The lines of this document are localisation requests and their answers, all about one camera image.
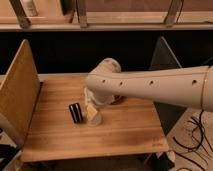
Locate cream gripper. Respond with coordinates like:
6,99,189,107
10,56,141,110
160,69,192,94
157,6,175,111
87,90,114,120

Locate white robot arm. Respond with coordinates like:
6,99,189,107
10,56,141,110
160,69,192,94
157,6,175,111
85,58,213,112

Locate white rectangular bottle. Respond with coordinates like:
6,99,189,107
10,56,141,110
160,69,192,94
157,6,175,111
84,88,93,106

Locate red-brown bowl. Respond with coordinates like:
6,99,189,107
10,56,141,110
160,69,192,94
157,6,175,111
112,95,125,104

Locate wooden side panel left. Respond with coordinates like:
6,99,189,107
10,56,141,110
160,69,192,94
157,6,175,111
0,39,40,148

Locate dark side panel right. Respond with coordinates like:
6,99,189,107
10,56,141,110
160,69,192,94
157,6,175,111
148,35,188,136

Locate white bottle on shelf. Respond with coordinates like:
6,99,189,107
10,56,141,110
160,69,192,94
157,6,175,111
23,0,38,17

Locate wooden shelf rail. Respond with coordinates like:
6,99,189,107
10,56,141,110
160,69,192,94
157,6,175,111
0,11,213,31

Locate black cables on floor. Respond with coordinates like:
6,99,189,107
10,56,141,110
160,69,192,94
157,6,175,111
172,109,213,171

